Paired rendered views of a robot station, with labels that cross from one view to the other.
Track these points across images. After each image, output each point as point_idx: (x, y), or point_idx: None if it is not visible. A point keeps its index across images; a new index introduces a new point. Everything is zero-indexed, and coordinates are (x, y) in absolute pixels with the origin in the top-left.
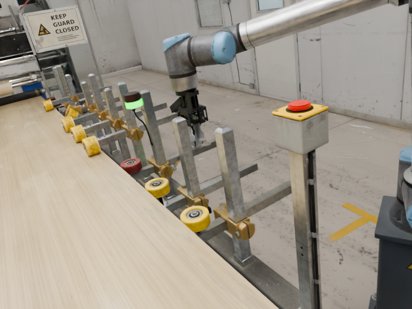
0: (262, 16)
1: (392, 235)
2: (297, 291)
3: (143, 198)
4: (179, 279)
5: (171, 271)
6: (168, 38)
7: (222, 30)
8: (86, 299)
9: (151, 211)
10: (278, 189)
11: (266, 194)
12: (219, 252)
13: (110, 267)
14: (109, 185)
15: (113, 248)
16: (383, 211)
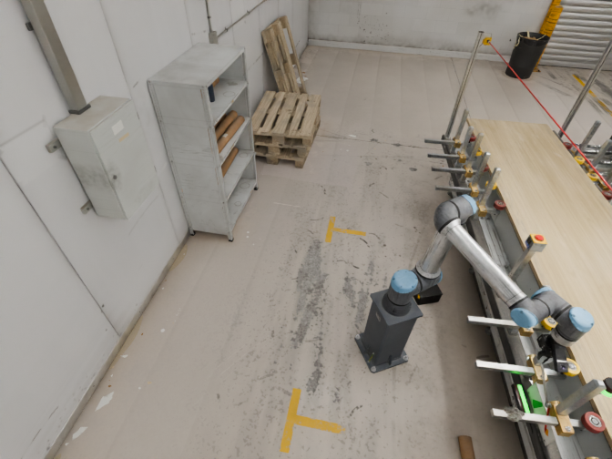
0: (512, 281)
1: (418, 308)
2: (498, 304)
3: (580, 359)
4: (566, 297)
5: (568, 301)
6: (589, 321)
7: (542, 300)
8: (606, 313)
9: (576, 342)
10: (489, 320)
11: (497, 321)
12: (522, 345)
13: (597, 321)
14: (611, 398)
15: (597, 331)
16: (402, 319)
